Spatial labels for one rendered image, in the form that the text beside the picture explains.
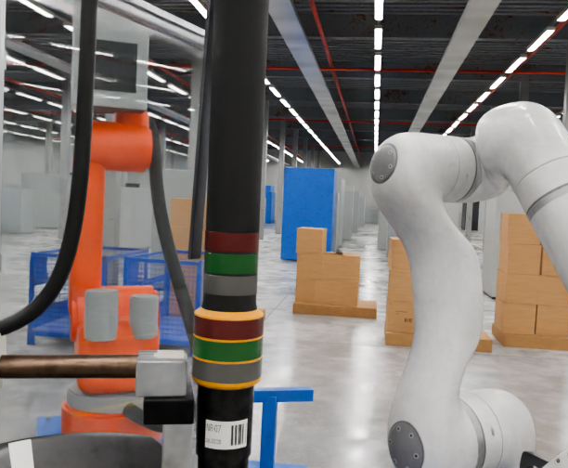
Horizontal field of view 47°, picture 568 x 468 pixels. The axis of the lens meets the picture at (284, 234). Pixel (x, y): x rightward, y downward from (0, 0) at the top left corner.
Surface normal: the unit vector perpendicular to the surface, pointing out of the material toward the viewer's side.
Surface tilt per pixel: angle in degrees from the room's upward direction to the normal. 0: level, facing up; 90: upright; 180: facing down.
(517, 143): 82
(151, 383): 90
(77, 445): 36
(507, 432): 69
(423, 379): 61
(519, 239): 90
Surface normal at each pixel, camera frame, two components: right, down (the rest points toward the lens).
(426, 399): -0.60, -0.50
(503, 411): 0.42, -0.63
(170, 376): 0.18, 0.06
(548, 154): -0.32, -0.35
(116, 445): 0.33, -0.79
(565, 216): -0.57, -0.22
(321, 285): -0.10, 0.05
